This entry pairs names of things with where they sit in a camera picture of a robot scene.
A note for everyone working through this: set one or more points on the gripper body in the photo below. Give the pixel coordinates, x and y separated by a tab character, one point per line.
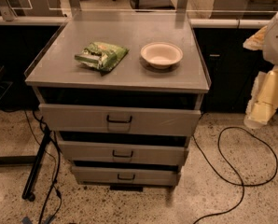
277	44

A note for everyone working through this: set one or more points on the white railing bar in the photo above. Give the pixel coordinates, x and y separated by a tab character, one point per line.
196	23

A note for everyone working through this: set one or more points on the black stand leg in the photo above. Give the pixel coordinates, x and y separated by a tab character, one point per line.
30	183

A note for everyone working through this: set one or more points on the green snack bag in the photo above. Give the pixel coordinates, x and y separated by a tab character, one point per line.
102	56

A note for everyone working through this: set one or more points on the grey top drawer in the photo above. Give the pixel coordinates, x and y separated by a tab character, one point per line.
109	119

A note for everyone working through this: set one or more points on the grey drawer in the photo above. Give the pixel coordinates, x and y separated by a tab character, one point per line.
87	172
109	119
124	148

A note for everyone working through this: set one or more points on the grey bottom drawer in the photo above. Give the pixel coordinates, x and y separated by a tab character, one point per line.
87	172

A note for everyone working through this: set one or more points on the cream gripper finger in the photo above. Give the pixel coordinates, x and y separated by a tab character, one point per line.
258	115
256	41

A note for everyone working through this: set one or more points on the grey drawer cabinet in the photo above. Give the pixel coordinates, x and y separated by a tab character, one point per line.
59	79

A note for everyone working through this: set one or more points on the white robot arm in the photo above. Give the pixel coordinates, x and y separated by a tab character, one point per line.
270	54

